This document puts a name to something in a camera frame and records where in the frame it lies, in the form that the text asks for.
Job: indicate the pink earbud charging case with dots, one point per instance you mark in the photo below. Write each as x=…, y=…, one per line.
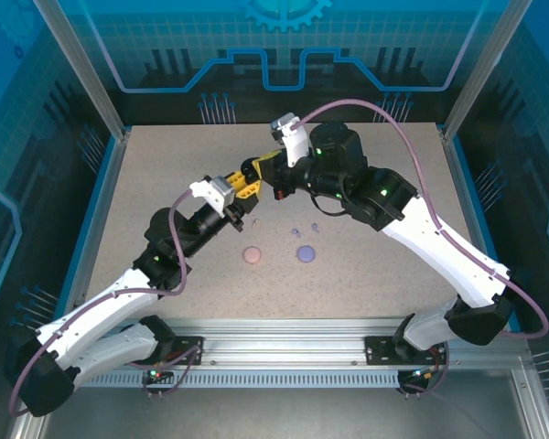
x=252, y=255

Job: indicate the purple earbud charging case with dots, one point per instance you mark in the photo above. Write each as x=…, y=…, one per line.
x=306, y=254

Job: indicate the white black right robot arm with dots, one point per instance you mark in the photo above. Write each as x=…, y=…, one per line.
x=439, y=247

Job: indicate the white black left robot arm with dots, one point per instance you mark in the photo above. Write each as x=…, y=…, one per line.
x=105, y=302

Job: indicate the small LED circuit board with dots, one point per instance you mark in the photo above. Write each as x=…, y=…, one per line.
x=158, y=374
x=425, y=374

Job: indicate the steel bottom tray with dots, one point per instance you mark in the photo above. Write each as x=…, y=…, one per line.
x=279, y=416

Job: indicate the blue table side rail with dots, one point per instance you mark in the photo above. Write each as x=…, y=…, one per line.
x=473, y=196
x=91, y=228

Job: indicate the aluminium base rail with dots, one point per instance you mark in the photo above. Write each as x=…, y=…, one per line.
x=283, y=343

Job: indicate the aluminium frame post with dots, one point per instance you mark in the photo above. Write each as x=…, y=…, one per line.
x=86, y=68
x=482, y=68

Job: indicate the aluminium frame beam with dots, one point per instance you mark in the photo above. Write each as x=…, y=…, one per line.
x=25, y=430
x=533, y=411

